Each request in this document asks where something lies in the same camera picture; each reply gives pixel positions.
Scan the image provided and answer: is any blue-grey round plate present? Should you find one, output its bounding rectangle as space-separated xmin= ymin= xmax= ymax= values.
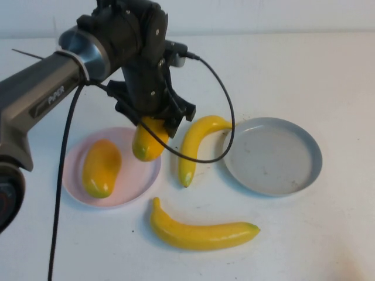
xmin=221 ymin=117 xmax=323 ymax=197

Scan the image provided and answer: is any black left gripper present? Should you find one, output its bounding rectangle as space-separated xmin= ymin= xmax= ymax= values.
xmin=107 ymin=4 xmax=196 ymax=138

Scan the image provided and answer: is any strongly curved yellow banana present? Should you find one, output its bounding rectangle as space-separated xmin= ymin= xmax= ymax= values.
xmin=178 ymin=115 xmax=237 ymax=189

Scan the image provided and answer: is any small oval matte mango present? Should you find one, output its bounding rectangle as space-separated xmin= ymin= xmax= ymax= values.
xmin=132 ymin=116 xmax=170 ymax=162

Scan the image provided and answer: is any large glossy orange mango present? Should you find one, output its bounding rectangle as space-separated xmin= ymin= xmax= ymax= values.
xmin=81 ymin=139 xmax=122 ymax=199

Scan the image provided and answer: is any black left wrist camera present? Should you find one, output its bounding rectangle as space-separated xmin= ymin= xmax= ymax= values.
xmin=165 ymin=40 xmax=188 ymax=67

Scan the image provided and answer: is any black camera cable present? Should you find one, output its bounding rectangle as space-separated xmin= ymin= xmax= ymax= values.
xmin=47 ymin=51 xmax=237 ymax=281

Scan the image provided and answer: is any pink round plate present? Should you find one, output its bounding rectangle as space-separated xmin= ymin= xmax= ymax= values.
xmin=62 ymin=126 xmax=162 ymax=208

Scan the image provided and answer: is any long gently curved yellow banana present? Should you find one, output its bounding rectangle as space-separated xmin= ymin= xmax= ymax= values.
xmin=150 ymin=197 xmax=261 ymax=251

